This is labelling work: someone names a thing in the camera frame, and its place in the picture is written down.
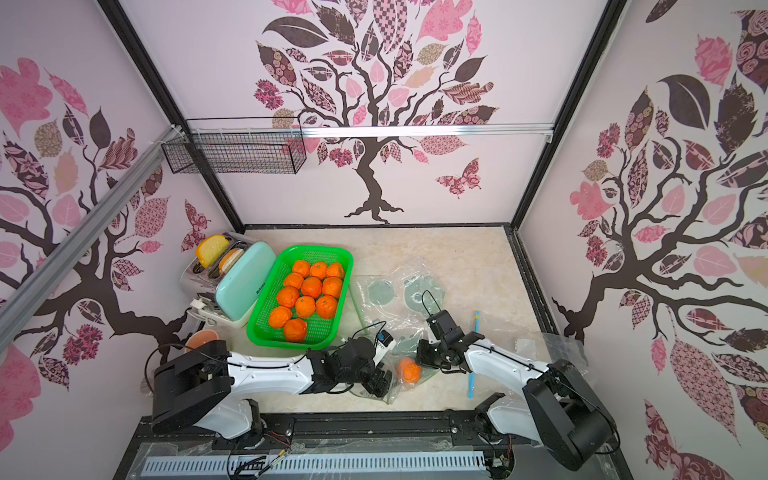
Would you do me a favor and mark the blue zip clear bag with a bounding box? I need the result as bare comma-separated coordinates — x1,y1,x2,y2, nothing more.
473,311,597,387

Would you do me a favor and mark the eleventh orange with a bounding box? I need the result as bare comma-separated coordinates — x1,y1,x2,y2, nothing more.
282,318,308,344

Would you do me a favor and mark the green zip bag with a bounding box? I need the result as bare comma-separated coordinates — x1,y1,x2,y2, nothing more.
351,259,446,338
351,323,437,405

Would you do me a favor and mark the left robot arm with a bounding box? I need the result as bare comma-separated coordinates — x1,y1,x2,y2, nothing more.
151,338,393,440

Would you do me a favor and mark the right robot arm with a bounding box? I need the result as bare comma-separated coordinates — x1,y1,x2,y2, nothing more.
416,332,620,471

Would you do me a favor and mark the green plastic basket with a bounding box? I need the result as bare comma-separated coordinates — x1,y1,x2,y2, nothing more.
246,245,354,349

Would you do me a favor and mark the mint green toaster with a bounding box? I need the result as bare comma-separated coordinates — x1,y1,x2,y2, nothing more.
180,233,277,329

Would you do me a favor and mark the pink ceramic mug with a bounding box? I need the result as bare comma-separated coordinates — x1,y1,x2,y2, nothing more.
185,329,220,350

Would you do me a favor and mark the orange toast slice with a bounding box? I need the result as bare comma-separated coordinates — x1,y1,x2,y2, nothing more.
218,248,244,275

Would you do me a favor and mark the yellow bread slice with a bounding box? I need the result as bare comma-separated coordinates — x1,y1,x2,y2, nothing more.
195,235,231,269

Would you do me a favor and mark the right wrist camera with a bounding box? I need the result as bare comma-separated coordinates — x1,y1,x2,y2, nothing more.
427,310,465,347

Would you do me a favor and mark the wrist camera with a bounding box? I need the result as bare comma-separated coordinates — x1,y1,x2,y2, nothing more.
427,310,465,347
373,330,396,364

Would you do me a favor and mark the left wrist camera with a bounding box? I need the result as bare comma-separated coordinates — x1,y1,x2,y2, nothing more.
373,330,396,364

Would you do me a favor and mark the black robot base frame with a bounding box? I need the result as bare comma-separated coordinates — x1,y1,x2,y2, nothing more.
114,410,631,479

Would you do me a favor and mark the white slotted cable duct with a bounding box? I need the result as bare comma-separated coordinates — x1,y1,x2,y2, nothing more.
135,451,486,479

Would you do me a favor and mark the black wire wall basket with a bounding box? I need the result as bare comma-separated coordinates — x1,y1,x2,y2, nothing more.
161,113,308,175

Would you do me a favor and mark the aluminium rail back wall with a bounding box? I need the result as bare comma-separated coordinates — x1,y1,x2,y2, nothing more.
302,123,554,138

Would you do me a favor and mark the aluminium rail wall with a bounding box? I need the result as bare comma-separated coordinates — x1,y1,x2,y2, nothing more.
302,123,554,138
1,125,182,349

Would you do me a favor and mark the aluminium rail left wall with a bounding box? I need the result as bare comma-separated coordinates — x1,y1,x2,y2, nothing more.
1,125,182,349

